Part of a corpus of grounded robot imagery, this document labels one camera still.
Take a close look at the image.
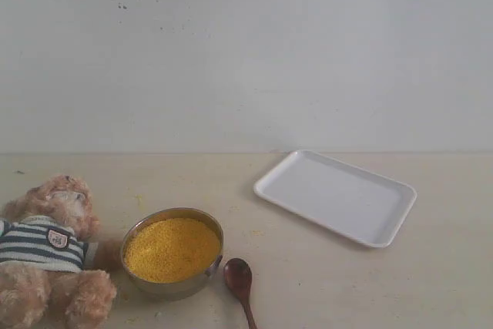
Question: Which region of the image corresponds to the dark brown wooden spoon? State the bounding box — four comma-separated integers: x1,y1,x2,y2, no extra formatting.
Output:
223,257,257,329

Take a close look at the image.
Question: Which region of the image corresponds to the tan teddy bear striped sweater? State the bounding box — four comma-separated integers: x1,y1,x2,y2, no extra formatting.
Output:
1,174,122,328

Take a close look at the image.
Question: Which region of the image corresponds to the steel bowl of yellow millet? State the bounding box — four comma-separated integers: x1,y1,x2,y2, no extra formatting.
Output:
120,207,224,300

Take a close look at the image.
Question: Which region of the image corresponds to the white rectangular plastic tray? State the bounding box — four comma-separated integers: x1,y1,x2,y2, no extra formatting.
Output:
253,150,417,248

